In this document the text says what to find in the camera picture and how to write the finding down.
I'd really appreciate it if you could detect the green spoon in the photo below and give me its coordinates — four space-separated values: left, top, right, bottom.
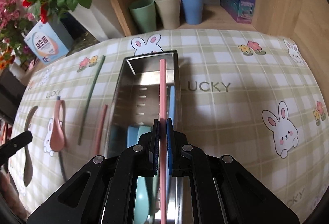
133 177 153 223

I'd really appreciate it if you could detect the pink blossom plant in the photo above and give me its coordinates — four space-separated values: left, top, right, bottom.
1 0 36 70

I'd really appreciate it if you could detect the beige spoon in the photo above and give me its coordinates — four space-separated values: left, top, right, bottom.
23 106 38 187

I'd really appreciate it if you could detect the green chopstick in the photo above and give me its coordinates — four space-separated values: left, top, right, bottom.
77 55 107 146

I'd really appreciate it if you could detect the pink chopstick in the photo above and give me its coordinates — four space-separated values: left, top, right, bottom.
93 105 108 156
160 59 167 224

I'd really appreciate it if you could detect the white flower pot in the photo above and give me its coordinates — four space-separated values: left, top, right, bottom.
69 0 124 42

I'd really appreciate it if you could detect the probiotic product box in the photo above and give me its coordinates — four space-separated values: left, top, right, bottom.
24 21 74 65

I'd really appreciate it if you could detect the blue spoon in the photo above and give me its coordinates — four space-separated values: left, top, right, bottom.
127 125 152 148

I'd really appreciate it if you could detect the beige cup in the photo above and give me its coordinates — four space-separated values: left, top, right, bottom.
154 0 180 29

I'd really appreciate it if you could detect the gold round tin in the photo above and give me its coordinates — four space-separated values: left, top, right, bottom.
66 32 99 57

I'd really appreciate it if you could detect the pink spoon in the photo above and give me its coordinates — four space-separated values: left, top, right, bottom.
50 96 65 152

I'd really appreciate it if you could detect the green cup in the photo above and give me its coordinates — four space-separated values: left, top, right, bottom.
129 0 157 33

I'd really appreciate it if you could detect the purple small box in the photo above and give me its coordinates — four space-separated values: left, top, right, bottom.
220 0 256 24

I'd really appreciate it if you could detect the stainless steel utensil tray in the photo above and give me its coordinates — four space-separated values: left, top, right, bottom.
103 50 183 223

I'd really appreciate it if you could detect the blue cup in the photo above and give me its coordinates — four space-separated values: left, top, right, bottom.
181 0 204 25

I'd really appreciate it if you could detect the plaid bunny tablecloth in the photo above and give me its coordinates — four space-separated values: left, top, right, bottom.
9 29 328 221

